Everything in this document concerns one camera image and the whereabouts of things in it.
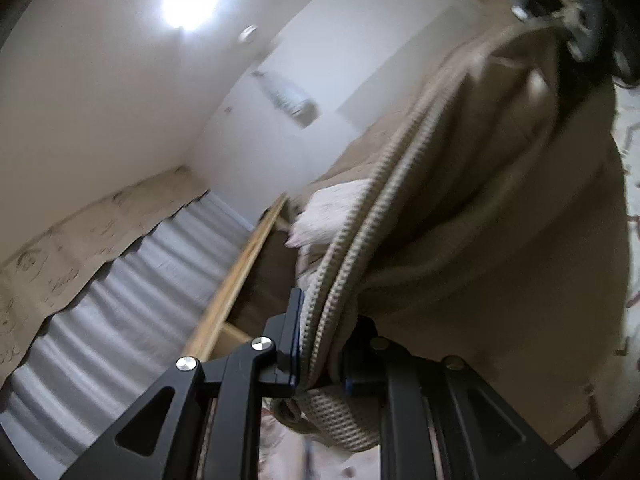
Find white wall unit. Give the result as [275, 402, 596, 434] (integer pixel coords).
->
[252, 70, 318, 126]

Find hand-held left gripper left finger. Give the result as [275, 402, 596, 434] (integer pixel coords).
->
[60, 287, 306, 480]

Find white crumpled cloth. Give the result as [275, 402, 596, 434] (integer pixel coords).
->
[285, 180, 373, 248]

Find grey curtain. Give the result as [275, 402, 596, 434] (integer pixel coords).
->
[0, 192, 261, 466]

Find wooden bed frame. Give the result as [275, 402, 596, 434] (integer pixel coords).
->
[182, 192, 291, 361]

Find white door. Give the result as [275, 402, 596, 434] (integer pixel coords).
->
[337, 5, 488, 126]

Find beige waffle knit pants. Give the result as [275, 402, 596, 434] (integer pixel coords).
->
[260, 20, 631, 456]

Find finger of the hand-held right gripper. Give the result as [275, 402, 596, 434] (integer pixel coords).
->
[560, 0, 608, 63]

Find beige patterned curtain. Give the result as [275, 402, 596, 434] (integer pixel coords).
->
[0, 167, 211, 376]

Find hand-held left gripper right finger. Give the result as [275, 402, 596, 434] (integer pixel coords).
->
[342, 316, 581, 480]

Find cartoon printed bed cover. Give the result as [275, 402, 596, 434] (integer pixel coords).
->
[575, 105, 640, 461]

